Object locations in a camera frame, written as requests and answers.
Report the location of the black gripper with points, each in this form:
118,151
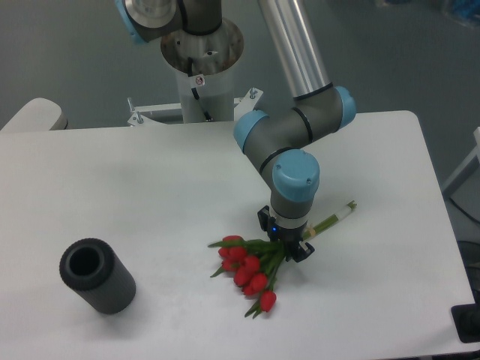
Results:
287,230

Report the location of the red tulip bouquet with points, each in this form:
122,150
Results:
254,263

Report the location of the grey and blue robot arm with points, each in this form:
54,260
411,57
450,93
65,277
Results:
274,146

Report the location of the black device at table edge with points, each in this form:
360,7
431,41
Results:
466,320

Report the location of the dark grey ribbed vase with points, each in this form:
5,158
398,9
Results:
91,268

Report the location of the white chair seat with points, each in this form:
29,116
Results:
39,114

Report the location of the white metal frame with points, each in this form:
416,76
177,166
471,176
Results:
463,171

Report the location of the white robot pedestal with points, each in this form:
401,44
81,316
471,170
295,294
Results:
204,71

